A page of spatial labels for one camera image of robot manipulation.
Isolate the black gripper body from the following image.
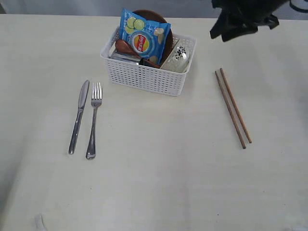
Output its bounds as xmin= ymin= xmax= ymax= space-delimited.
xmin=210 ymin=0 xmax=287 ymax=42

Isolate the brown wooden chopstick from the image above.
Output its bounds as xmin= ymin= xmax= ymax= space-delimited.
xmin=215 ymin=71 xmax=246 ymax=149
xmin=220 ymin=68 xmax=252 ymax=143

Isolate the silver metal fork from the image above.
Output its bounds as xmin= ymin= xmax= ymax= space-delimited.
xmin=86 ymin=82 xmax=103 ymax=160

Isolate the silver metal table knife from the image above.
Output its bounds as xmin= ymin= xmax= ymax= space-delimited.
xmin=68 ymin=80 xmax=90 ymax=154

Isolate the grey speckled ceramic bowl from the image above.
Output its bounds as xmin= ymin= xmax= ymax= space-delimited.
xmin=160 ymin=39 xmax=191 ymax=73

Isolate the brown wooden plate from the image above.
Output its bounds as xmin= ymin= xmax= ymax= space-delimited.
xmin=133 ymin=10 xmax=173 ymax=64

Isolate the blue Lays chips bag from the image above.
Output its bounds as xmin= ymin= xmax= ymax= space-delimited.
xmin=119 ymin=9 xmax=171 ymax=64

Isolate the white perforated plastic basket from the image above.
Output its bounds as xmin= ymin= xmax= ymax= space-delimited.
xmin=100 ymin=27 xmax=196 ymax=96

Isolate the silver foil packet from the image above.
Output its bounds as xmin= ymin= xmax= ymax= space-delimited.
xmin=109 ymin=50 xmax=141 ymax=65

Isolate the brown wooden spoon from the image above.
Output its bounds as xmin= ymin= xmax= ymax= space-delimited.
xmin=115 ymin=39 xmax=160 ymax=69

